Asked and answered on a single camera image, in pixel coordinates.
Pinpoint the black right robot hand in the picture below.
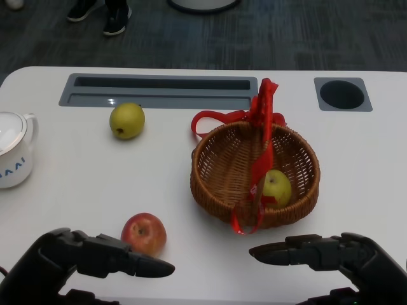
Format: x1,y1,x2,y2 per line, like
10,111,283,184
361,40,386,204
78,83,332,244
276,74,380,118
248,232,407,305

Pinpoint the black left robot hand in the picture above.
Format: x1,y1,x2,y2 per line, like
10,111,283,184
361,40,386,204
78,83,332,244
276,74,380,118
0,227,176,305

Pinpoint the red apple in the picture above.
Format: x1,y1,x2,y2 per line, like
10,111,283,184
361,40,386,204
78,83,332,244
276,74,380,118
120,212,167,258

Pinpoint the wicker basket with red ribbon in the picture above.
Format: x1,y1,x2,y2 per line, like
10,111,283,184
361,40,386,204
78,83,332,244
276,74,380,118
190,78,321,236

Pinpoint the yellow-green pear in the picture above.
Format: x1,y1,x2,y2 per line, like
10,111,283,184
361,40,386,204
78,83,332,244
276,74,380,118
109,102,146,140
259,169,293,209

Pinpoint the white lidded mug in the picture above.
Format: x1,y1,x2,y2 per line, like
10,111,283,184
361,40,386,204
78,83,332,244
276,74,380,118
0,111,39,189

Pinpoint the grey table cup holder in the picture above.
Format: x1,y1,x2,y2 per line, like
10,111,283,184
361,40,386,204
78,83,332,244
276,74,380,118
314,77,373,112

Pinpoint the grey table tray slot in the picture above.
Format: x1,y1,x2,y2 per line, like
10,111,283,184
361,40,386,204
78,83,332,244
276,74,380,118
58,73,258,111

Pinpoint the dark sneaker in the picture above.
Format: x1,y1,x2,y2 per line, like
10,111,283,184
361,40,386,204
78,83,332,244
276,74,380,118
102,0,132,36
66,0,98,22

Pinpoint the white round base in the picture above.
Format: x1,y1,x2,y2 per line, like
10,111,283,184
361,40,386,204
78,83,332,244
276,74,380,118
166,0,242,14

